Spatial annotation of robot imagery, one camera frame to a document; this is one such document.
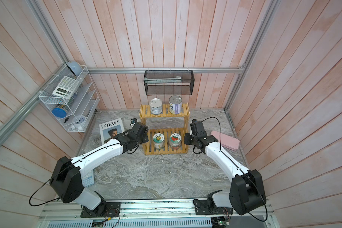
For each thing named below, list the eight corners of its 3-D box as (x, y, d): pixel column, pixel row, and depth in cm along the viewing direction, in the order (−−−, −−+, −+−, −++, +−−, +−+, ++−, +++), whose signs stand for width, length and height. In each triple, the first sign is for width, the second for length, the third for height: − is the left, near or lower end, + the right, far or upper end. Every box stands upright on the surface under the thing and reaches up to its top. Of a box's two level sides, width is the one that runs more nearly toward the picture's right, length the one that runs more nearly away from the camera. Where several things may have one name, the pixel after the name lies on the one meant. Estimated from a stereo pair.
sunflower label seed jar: (153, 149, 96) (152, 142, 89) (154, 140, 101) (153, 133, 94) (164, 149, 96) (164, 142, 89) (164, 140, 101) (164, 133, 94)
